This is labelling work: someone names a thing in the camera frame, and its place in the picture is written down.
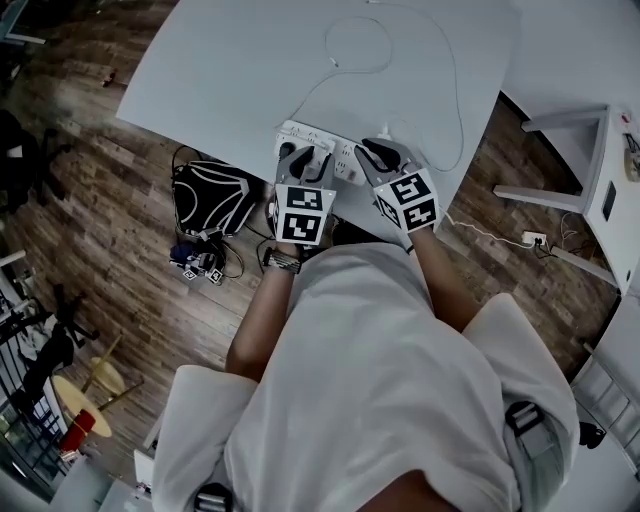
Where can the person's left forearm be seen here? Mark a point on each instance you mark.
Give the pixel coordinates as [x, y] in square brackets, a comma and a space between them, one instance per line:
[260, 325]

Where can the small yellow round stool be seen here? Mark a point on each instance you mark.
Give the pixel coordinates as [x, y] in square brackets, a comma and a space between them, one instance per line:
[107, 375]

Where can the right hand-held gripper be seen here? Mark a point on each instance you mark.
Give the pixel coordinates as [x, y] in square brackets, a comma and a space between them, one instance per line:
[407, 200]

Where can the large yellow round stool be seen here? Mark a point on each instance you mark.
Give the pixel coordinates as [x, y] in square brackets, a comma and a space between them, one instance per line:
[82, 405]

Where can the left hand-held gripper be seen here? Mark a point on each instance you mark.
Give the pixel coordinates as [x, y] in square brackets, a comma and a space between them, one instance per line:
[304, 215]

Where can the white floor socket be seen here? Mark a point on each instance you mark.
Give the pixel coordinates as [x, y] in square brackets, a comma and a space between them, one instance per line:
[534, 238]

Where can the black backpack with white lines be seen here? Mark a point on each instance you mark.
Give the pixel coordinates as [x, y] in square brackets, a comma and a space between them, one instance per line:
[210, 195]

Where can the black office chair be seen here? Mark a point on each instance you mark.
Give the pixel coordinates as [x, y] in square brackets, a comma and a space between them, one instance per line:
[22, 160]
[50, 345]

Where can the white drawer cabinet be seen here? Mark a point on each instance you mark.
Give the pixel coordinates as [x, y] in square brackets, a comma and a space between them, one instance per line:
[615, 400]

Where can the white power strip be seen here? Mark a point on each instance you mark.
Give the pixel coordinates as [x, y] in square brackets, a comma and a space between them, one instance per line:
[345, 165]

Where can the person's right forearm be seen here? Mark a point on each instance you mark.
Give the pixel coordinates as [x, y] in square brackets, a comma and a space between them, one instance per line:
[445, 280]

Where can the red bucket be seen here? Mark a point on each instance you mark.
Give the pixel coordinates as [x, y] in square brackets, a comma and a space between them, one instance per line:
[77, 430]

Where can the white shirt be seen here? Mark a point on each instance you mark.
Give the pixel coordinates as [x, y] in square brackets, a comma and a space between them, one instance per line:
[365, 380]

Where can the spare hand-held gripper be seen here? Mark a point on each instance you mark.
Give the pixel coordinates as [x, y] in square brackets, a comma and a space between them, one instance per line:
[197, 262]

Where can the white side table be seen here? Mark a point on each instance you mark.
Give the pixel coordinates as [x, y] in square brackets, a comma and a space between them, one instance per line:
[615, 165]

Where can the person's black trouser leg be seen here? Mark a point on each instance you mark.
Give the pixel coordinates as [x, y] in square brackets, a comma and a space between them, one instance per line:
[350, 232]

